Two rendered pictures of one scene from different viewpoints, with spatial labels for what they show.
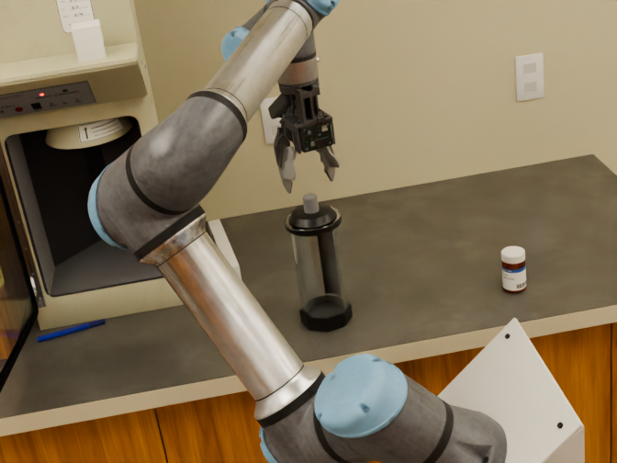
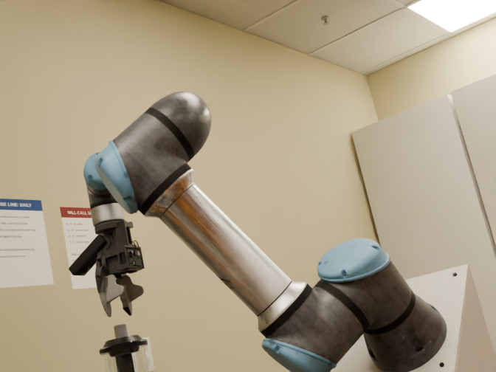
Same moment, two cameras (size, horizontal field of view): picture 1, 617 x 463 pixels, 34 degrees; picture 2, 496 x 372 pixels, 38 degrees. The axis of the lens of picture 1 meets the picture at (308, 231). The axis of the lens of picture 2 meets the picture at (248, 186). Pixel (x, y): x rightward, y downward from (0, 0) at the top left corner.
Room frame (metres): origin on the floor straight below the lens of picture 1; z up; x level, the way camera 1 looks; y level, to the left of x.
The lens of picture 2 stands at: (0.41, 1.04, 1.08)
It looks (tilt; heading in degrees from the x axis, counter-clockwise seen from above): 13 degrees up; 310
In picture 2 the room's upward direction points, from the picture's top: 12 degrees counter-clockwise
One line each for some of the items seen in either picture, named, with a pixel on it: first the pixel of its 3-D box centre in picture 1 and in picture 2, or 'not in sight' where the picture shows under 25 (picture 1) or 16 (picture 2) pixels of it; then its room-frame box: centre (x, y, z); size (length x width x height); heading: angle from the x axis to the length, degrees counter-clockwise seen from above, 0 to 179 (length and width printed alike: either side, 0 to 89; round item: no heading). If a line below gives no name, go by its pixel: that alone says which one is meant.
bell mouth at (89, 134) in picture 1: (85, 119); not in sight; (1.98, 0.41, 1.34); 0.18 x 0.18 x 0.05
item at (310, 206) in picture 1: (311, 211); (122, 339); (1.75, -0.01, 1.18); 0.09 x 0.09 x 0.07
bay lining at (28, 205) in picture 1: (93, 185); not in sight; (2.00, 0.43, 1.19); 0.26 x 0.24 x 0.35; 94
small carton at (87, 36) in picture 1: (88, 40); not in sight; (1.82, 0.34, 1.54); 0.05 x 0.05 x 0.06; 8
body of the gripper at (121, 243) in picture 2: (304, 114); (116, 249); (1.72, -0.02, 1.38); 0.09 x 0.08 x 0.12; 19
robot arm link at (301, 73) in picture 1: (298, 69); (108, 217); (1.73, -0.02, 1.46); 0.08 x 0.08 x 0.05
